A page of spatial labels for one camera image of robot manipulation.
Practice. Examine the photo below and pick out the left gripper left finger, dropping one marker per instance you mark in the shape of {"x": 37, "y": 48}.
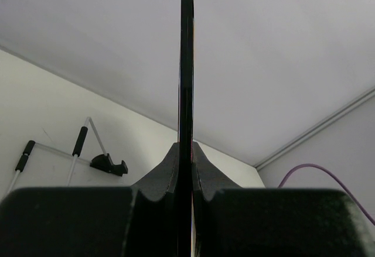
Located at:
{"x": 139, "y": 220}

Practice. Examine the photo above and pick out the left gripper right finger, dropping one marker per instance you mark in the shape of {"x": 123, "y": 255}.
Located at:
{"x": 235, "y": 221}

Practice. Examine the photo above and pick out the white board with black frame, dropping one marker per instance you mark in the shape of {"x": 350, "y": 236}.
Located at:
{"x": 185, "y": 132}

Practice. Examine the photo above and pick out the wire whiteboard stand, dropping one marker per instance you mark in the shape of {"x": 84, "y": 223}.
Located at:
{"x": 102, "y": 162}

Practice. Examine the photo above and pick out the right aluminium frame post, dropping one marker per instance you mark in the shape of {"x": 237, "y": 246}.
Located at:
{"x": 317, "y": 128}

